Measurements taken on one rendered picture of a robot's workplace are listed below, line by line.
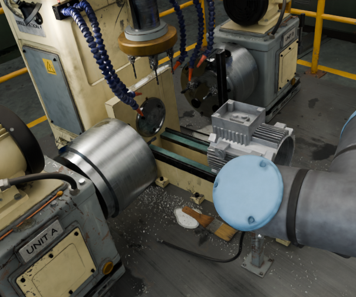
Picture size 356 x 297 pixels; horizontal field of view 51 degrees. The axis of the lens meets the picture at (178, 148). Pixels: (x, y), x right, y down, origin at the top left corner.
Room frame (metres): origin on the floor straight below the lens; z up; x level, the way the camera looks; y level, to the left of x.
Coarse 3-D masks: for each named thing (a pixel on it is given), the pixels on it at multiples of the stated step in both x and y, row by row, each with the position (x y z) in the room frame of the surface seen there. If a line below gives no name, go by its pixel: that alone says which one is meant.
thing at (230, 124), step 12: (228, 108) 0.95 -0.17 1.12; (240, 108) 0.94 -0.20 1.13; (252, 108) 0.91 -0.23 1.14; (264, 108) 0.89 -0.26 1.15; (216, 120) 0.88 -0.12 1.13; (228, 120) 0.86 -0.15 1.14; (240, 120) 0.87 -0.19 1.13; (252, 120) 0.84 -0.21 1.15; (264, 120) 0.88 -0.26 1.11; (216, 132) 0.89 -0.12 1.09; (228, 132) 0.86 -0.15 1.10; (240, 132) 0.83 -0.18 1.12; (252, 132) 0.83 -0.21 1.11; (240, 144) 0.83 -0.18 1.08
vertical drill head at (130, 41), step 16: (128, 0) 1.08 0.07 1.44; (144, 0) 1.07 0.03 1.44; (128, 16) 1.09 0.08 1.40; (144, 16) 1.06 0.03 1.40; (128, 32) 1.07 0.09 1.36; (144, 32) 1.05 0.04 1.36; (160, 32) 1.06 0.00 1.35; (176, 32) 1.09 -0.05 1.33; (128, 48) 1.04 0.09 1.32; (144, 48) 1.02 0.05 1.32; (160, 48) 1.03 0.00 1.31
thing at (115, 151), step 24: (120, 120) 0.92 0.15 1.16; (72, 144) 0.84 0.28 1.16; (96, 144) 0.82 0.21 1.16; (120, 144) 0.83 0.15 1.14; (144, 144) 0.85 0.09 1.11; (72, 168) 0.78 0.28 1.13; (96, 168) 0.76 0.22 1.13; (120, 168) 0.77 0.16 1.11; (144, 168) 0.81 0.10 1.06; (96, 192) 0.73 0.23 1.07; (120, 192) 0.74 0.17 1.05
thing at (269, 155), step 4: (288, 128) 0.85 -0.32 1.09; (292, 128) 0.84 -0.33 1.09; (292, 132) 0.84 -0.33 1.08; (212, 136) 0.88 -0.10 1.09; (216, 136) 0.87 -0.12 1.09; (292, 136) 0.84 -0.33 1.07; (208, 140) 0.88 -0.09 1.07; (212, 140) 0.87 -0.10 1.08; (216, 140) 0.87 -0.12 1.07; (268, 152) 0.76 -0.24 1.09; (272, 152) 0.76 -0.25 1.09; (264, 156) 0.76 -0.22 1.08; (268, 156) 0.75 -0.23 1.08; (272, 156) 0.75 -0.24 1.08; (272, 160) 0.75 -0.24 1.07
